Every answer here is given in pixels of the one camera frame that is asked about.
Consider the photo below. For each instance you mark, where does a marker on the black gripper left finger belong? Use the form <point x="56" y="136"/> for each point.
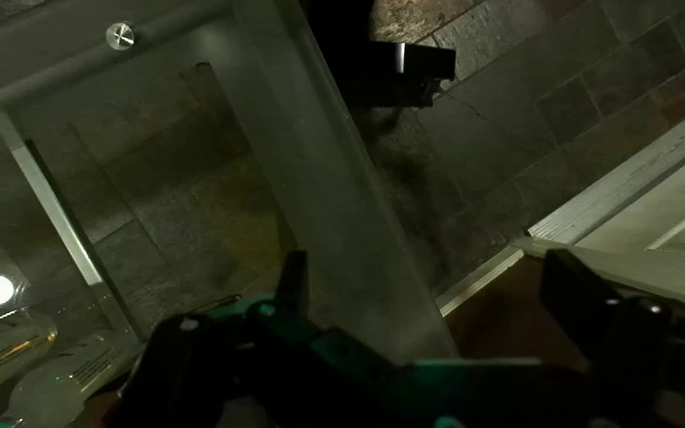
<point x="292" y="281"/>

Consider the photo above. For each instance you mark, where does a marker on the black table foot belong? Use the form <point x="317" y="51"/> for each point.
<point x="404" y="72"/>

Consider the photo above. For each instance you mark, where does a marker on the round metal table bolt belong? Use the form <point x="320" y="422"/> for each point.
<point x="119" y="34"/>

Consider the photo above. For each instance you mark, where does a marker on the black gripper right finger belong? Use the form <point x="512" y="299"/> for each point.
<point x="576" y="297"/>

